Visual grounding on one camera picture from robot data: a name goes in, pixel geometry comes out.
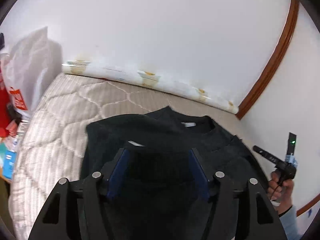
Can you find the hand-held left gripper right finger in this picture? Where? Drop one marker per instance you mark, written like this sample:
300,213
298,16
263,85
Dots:
200,175

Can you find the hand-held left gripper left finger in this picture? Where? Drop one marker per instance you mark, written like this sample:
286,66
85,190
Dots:
117,177

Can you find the black sweatshirt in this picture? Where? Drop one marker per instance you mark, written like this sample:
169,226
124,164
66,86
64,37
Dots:
162,135

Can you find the person's right forearm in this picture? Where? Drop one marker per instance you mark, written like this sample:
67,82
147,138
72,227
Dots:
291,225

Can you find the person's right hand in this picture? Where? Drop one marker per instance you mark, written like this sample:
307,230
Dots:
283,192

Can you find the striped quilted mattress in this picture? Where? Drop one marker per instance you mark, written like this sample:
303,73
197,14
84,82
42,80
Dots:
75,105

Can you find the white patterned paper roll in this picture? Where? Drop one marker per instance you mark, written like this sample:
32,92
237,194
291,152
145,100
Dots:
150,77

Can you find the blue box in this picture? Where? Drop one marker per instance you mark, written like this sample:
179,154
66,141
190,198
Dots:
10,163

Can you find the small red box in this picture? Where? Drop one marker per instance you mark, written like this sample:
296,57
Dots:
12,128

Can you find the red paper bag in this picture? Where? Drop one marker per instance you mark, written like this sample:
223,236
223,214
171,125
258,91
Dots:
3,105

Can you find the white plastic bag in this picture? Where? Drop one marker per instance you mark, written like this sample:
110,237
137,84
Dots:
30,67

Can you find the brown wooden door frame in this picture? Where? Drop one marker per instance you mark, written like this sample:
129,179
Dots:
275,62

